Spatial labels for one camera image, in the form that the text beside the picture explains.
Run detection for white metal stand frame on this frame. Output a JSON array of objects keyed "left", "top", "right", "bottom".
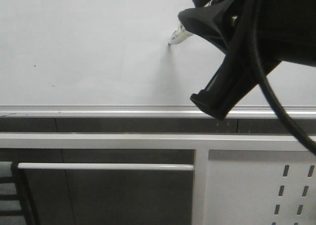
[{"left": 0, "top": 133, "right": 306, "bottom": 225}]

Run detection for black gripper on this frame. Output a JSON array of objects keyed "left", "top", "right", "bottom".
[{"left": 178, "top": 0, "right": 316, "bottom": 67}]

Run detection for white horizontal metal bar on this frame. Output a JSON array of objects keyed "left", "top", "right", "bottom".
[{"left": 17, "top": 162, "right": 195, "bottom": 171}]

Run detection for white perforated metal panel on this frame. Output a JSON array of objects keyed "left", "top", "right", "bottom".
[{"left": 204, "top": 150, "right": 316, "bottom": 225}]

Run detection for white whiteboard marker pen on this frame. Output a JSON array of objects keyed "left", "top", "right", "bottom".
[{"left": 168, "top": 0, "right": 222, "bottom": 45}]

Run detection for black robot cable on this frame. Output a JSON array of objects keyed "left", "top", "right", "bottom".
[{"left": 243, "top": 0, "right": 316, "bottom": 156}]

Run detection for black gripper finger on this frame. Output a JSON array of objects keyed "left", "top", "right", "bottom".
[{"left": 190, "top": 28, "right": 258, "bottom": 120}]

